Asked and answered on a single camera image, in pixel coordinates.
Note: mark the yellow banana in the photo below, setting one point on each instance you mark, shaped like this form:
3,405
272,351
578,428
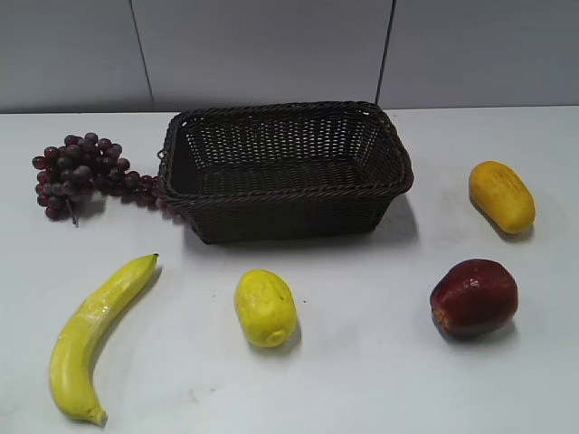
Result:
70,374

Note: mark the dark woven basket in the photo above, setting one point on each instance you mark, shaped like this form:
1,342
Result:
284,171

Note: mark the yellow lemon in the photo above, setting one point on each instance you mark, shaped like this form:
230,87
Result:
265,308

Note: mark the red apple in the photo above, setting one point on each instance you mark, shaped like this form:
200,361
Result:
475,297

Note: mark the orange-yellow mango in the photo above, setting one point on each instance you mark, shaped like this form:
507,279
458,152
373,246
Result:
501,195

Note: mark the purple grape bunch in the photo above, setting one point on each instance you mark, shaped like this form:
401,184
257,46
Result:
68,176

